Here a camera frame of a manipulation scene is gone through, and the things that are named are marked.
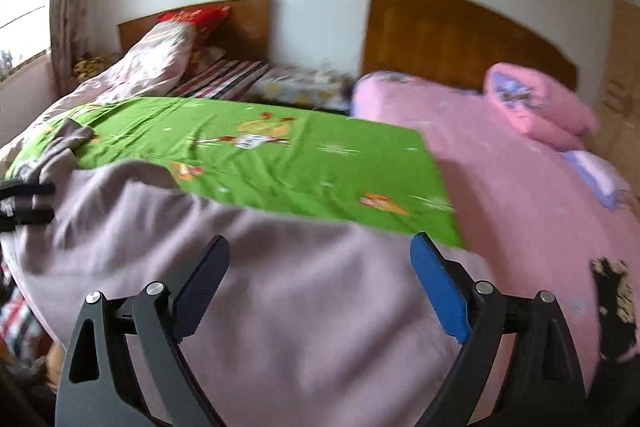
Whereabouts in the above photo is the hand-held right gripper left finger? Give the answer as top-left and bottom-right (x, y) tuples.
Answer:
(54, 234), (231, 427)

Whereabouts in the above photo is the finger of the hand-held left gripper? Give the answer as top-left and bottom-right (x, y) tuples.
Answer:
(0, 182), (56, 199)
(0, 208), (54, 233)

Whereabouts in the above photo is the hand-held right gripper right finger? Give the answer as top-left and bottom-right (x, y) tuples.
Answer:
(410, 232), (587, 427)

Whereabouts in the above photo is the lilac sweatshirt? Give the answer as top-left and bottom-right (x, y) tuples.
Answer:
(7, 117), (496, 427)

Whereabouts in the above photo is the red checked cloth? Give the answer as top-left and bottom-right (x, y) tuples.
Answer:
(0, 257), (51, 368)

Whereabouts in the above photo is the pink bedsheet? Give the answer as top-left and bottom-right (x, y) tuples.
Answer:
(352, 71), (640, 413)

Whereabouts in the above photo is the yellow patterned cushion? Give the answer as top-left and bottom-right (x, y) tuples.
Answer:
(72, 52), (122, 81)

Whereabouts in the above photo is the green printed bedsheet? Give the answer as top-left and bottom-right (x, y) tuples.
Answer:
(5, 96), (468, 250)

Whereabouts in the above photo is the black patterned cloth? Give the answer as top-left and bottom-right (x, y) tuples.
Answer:
(590, 257), (632, 360)

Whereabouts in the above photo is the pale pink quilt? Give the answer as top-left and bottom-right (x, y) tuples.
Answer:
(0, 22), (196, 158)

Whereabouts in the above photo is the lilac pillow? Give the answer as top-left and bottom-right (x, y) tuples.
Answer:
(560, 150), (633, 210)

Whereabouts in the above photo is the pink folded quilt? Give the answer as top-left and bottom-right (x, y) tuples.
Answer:
(482, 62), (598, 152)

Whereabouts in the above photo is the striped bedsheet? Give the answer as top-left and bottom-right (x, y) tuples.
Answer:
(167, 58), (271, 100)

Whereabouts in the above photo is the floral cloth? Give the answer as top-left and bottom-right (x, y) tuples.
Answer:
(247, 64), (358, 112)

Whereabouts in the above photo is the red pillow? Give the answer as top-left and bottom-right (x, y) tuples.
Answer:
(156, 5), (232, 52)

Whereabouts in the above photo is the large wooden headboard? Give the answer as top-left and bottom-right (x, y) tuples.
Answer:
(360, 0), (578, 92)

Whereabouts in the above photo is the small wooden headboard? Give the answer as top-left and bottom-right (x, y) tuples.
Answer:
(116, 0), (272, 62)

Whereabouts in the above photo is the light wooden wardrobe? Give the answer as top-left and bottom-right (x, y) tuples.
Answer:
(592, 0), (640, 195)

